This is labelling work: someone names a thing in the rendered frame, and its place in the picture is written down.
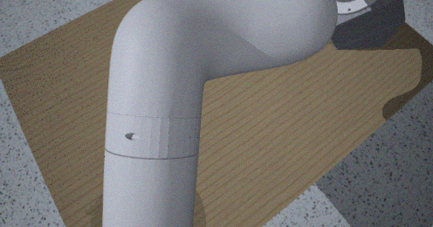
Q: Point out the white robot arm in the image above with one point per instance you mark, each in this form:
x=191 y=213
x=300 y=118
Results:
x=163 y=53

